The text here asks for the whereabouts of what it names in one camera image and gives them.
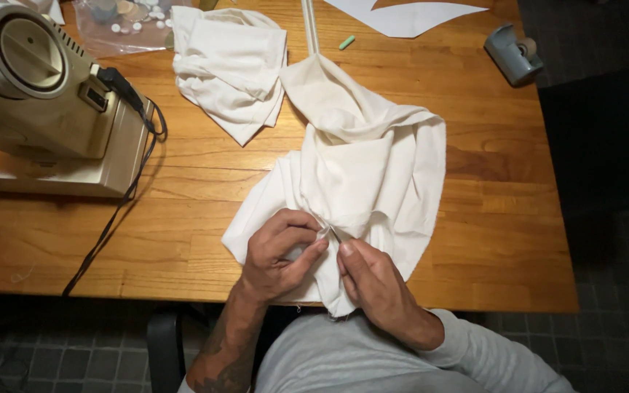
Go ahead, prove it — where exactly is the cream sewing machine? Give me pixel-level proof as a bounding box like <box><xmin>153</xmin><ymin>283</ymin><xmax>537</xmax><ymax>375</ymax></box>
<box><xmin>0</xmin><ymin>0</ymin><xmax>155</xmax><ymax>198</ymax></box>

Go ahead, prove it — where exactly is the large cream fabric piece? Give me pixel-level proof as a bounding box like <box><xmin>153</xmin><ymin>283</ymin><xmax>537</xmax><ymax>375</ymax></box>
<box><xmin>221</xmin><ymin>53</ymin><xmax>447</xmax><ymax>319</ymax></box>

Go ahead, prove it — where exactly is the black power cable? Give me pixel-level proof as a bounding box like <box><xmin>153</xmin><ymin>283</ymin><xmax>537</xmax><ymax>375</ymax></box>
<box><xmin>62</xmin><ymin>67</ymin><xmax>168</xmax><ymax>297</ymax></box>

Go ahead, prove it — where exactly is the person's right hand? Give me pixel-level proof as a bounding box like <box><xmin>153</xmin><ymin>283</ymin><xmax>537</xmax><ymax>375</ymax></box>
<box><xmin>337</xmin><ymin>238</ymin><xmax>445</xmax><ymax>351</ymax></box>

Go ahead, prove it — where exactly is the grey tape dispenser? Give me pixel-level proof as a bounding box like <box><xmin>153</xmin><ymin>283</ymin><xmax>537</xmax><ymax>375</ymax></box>
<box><xmin>484</xmin><ymin>23</ymin><xmax>545</xmax><ymax>88</ymax></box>

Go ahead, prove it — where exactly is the clear bag of buttons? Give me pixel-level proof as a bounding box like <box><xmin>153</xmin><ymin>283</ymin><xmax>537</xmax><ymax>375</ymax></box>
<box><xmin>72</xmin><ymin>0</ymin><xmax>192</xmax><ymax>59</ymax></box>

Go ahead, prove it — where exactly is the person's grey shirt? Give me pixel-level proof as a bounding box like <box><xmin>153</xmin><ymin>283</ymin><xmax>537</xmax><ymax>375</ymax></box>
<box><xmin>178</xmin><ymin>308</ymin><xmax>577</xmax><ymax>393</ymax></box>

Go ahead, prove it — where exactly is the folded cream fabric piece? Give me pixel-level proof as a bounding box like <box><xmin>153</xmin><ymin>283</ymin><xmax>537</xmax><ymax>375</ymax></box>
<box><xmin>170</xmin><ymin>5</ymin><xmax>288</xmax><ymax>147</ymax></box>

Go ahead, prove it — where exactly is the black chair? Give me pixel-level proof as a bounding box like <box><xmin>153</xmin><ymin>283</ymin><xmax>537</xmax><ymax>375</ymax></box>
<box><xmin>147</xmin><ymin>306</ymin><xmax>211</xmax><ymax>393</ymax></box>

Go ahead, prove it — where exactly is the white paper pattern piece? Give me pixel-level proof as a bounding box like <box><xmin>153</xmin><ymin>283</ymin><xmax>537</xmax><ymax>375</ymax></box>
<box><xmin>323</xmin><ymin>0</ymin><xmax>490</xmax><ymax>39</ymax></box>

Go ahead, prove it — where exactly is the person's left hand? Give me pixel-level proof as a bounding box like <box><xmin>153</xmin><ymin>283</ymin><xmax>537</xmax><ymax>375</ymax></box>
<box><xmin>239</xmin><ymin>209</ymin><xmax>330</xmax><ymax>303</ymax></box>

